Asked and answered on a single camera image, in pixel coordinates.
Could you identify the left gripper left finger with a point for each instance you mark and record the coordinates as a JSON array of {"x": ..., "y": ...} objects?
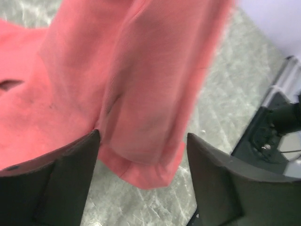
[{"x": 50, "y": 190}]

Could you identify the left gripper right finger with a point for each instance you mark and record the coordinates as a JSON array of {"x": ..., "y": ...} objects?
[{"x": 230, "y": 192}]

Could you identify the salmon pink t shirt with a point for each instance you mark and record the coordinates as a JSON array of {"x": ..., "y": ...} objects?
[{"x": 131, "y": 69}]

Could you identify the black base beam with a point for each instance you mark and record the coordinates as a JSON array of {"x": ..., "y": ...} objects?
[{"x": 258, "y": 145}]

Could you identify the aluminium frame rail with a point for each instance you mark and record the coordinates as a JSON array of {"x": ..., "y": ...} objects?
[{"x": 284, "y": 89}]

